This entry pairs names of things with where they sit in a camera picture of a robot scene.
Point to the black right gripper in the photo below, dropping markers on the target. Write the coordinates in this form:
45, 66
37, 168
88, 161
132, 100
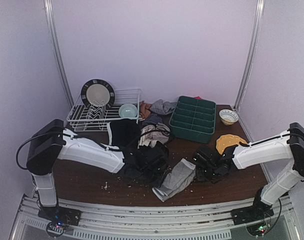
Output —
200, 172

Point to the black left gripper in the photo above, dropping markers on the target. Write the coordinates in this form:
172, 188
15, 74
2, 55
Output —
158, 175

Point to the grey boxer briefs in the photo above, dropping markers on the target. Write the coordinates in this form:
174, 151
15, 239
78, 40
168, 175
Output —
180, 177

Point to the green compartment tray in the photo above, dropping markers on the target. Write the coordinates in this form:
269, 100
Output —
193, 119

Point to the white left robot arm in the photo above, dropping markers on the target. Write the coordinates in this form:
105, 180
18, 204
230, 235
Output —
123, 154

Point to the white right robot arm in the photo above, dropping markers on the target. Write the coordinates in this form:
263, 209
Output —
288, 144

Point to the beige striped underwear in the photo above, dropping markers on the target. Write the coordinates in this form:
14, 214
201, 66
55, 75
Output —
153, 134

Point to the blue striped underwear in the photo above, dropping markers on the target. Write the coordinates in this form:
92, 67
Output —
153, 119

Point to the brown crumpled underwear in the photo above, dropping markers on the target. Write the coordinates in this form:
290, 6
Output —
144, 110

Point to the grey crumpled underwear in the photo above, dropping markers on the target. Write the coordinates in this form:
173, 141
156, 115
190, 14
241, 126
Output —
162, 107

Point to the yellow plate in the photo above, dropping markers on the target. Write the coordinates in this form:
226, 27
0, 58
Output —
228, 140

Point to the patterned white bowl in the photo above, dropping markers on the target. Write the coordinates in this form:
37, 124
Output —
228, 117

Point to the light blue bowl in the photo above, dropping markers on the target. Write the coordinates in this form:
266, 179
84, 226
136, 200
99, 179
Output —
128, 110

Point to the black rimmed plate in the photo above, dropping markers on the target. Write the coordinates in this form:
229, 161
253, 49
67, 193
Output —
97, 93

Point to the white wire dish rack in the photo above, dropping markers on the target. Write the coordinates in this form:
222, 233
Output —
82, 118

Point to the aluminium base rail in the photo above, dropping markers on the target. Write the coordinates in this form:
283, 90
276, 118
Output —
194, 222

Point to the right aluminium frame post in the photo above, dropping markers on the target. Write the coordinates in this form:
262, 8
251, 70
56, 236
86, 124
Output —
257, 22

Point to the aluminium frame post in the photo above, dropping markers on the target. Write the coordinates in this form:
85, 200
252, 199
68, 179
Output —
50, 19
257, 22

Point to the left aluminium frame post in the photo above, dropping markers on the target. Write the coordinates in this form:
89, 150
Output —
50, 19

